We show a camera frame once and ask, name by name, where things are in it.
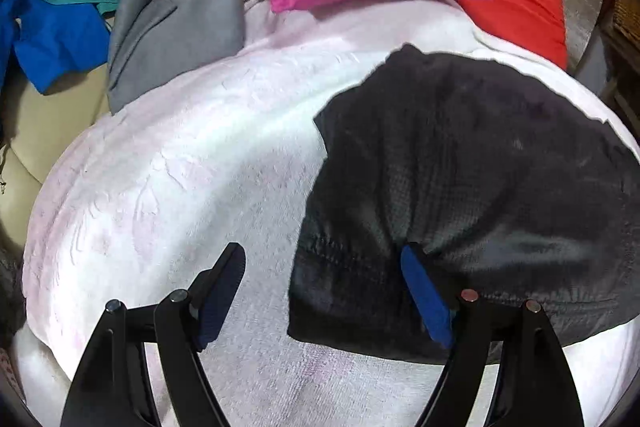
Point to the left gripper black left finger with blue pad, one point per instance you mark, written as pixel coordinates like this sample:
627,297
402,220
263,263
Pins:
112,385

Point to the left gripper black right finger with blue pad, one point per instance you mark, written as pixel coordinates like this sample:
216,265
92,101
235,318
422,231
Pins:
534,385

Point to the black quilted jacket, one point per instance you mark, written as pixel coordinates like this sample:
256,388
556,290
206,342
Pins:
498,183

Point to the beige sofa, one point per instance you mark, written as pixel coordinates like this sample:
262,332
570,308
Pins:
37,128

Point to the blue garment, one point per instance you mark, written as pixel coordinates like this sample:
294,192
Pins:
50,40

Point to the wicker basket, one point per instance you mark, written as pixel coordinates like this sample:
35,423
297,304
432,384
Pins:
620,24

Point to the grey coat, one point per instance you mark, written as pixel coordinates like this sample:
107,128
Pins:
154,41

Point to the red pillow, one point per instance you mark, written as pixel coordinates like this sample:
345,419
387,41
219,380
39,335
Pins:
535,25

